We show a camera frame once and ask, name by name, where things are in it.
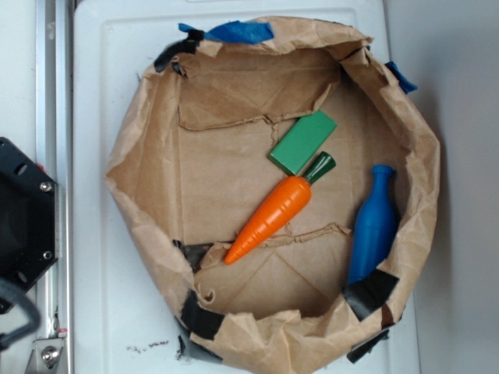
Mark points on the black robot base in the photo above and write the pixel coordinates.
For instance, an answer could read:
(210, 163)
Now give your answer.
(28, 212)

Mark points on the orange toy carrot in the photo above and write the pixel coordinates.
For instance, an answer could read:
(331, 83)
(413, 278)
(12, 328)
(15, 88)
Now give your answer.
(285, 201)

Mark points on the brown paper bag tray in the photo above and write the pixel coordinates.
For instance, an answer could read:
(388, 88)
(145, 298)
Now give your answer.
(190, 166)

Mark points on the green wooden block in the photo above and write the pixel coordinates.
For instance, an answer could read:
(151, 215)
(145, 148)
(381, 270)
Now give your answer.
(301, 142)

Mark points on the blue toy bottle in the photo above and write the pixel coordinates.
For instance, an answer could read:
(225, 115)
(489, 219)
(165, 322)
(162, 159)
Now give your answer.
(375, 227)

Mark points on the blue tape strip top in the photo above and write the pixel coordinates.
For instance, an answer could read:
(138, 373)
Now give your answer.
(235, 32)

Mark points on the blue tape strip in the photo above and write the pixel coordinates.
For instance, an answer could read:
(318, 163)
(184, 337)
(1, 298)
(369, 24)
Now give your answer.
(406, 85)
(235, 32)

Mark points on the white plastic board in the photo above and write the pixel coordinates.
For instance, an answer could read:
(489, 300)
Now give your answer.
(121, 324)

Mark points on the blue tape strip right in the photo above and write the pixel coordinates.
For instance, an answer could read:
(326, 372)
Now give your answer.
(406, 85)

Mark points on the aluminium frame rail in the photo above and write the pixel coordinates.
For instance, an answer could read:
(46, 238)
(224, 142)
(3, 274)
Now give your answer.
(54, 151)

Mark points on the metal corner bracket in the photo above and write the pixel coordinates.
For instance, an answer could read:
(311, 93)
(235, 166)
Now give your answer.
(48, 356)

